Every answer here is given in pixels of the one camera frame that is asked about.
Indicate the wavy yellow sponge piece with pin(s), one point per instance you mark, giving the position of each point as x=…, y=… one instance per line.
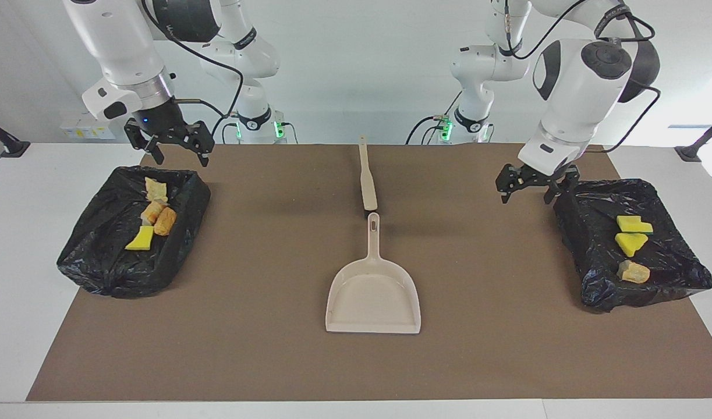
x=632, y=243

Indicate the brown table mat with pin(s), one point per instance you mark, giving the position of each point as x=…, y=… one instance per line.
x=332, y=366

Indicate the white box with labels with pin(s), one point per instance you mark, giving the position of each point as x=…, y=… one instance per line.
x=76, y=129

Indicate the beige plastic dustpan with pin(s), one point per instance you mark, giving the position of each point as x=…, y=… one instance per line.
x=373, y=297

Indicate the rectangular yellow green sponge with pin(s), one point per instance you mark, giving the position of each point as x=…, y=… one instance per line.
x=140, y=240

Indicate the notched yellow sponge piece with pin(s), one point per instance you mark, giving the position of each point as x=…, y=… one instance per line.
x=634, y=224

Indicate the brown toy bread loaf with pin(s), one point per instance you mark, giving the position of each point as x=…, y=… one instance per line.
x=166, y=221

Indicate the beige brush black bristles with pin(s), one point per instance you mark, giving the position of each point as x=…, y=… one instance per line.
x=367, y=180

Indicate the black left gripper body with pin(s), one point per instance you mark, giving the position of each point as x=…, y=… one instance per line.
x=542, y=174

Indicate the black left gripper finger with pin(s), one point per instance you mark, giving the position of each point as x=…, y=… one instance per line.
x=562, y=183
x=507, y=180

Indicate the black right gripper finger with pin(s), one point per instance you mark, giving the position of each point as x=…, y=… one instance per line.
x=143, y=142
x=201, y=139

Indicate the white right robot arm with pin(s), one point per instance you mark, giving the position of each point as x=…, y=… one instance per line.
x=117, y=46

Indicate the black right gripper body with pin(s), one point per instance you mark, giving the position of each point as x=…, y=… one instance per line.
x=160, y=122

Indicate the black bag lined bin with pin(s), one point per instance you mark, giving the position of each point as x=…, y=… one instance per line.
x=105, y=267
x=664, y=279

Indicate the striped toy croissant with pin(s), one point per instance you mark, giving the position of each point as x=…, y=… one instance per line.
x=634, y=272
x=151, y=213

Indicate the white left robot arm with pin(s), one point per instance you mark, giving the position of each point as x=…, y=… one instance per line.
x=577, y=87

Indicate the pale toy pastry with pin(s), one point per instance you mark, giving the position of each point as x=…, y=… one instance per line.
x=156, y=190

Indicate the black stand foot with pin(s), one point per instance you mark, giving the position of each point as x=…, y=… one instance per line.
x=696, y=148
x=9, y=146

